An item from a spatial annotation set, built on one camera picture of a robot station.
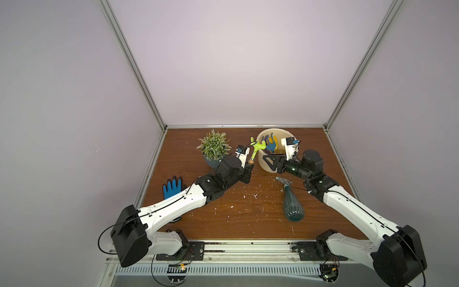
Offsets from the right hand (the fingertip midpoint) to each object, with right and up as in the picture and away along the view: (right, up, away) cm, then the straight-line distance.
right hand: (268, 152), depth 73 cm
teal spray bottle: (+14, -26, +9) cm, 31 cm away
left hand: (-6, -5, +1) cm, 8 cm away
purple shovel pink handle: (+3, +6, +22) cm, 23 cm away
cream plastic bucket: (+11, +9, +22) cm, 27 cm away
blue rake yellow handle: (+7, +4, +22) cm, 23 cm away
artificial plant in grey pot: (-24, +2, +16) cm, 29 cm away
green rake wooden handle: (-4, +3, +4) cm, 6 cm away
